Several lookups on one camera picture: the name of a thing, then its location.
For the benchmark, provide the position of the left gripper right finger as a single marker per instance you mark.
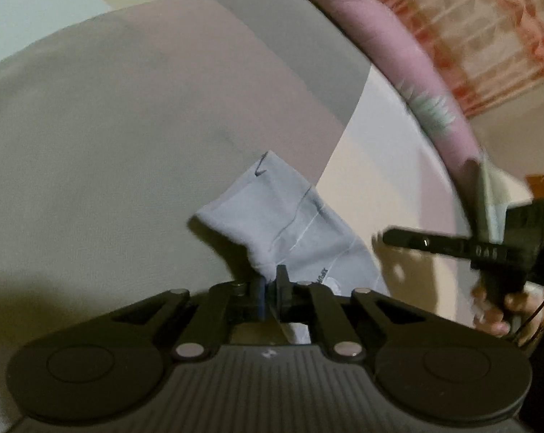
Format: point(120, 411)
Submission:
point(315, 306)

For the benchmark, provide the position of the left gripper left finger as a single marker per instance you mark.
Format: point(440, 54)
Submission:
point(222, 308)

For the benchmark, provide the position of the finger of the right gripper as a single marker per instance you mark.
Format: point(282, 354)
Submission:
point(458, 247)

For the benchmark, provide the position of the grey patterned pyjama trousers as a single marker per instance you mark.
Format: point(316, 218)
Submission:
point(280, 219)

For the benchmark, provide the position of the person's right hand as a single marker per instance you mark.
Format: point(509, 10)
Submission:
point(495, 319)

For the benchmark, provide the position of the checked pastel pillow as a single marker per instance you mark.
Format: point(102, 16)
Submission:
point(496, 191)

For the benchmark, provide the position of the purple floral rolled quilt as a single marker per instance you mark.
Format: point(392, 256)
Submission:
point(380, 35)

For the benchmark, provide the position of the beige and red curtain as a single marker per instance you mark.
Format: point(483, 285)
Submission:
point(487, 51)

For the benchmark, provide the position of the checked patchwork bed sheet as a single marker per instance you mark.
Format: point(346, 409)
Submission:
point(119, 119)

